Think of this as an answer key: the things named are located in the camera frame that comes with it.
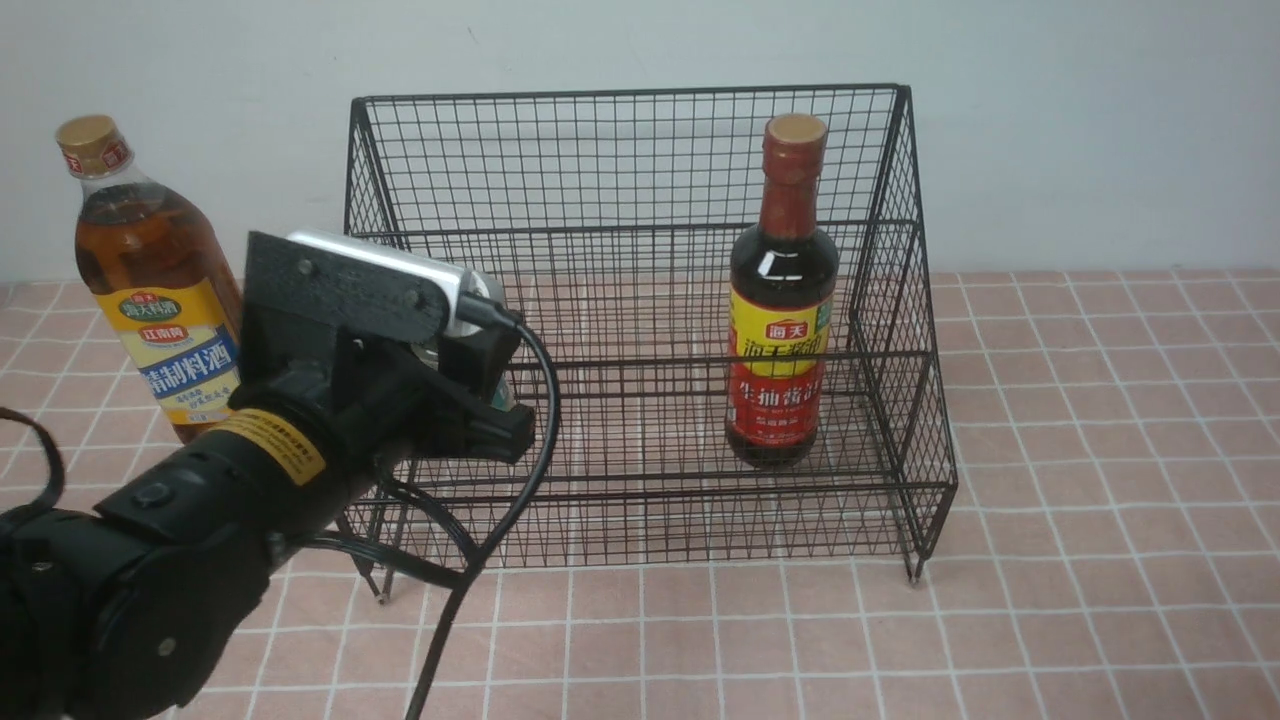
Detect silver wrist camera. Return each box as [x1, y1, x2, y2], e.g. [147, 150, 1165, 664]
[284, 231, 506, 345]

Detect black wire mesh rack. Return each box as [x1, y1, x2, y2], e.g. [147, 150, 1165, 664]
[344, 83, 957, 582]

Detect dark soy sauce bottle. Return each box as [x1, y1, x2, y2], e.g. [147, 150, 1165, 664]
[724, 113, 840, 469]

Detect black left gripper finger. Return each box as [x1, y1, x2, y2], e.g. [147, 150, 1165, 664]
[415, 380, 536, 465]

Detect amber cooking wine bottle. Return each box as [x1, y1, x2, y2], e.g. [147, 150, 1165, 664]
[55, 115, 242, 442]

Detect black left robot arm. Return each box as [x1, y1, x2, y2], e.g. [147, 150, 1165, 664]
[3, 231, 536, 719]

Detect pink checkered tablecloth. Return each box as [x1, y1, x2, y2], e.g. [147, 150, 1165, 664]
[0, 268, 1280, 720]

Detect small green-capped seasoning jar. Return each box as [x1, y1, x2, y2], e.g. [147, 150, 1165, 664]
[411, 345, 516, 411]

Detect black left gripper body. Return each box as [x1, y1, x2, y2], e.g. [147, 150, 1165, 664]
[230, 231, 521, 457]

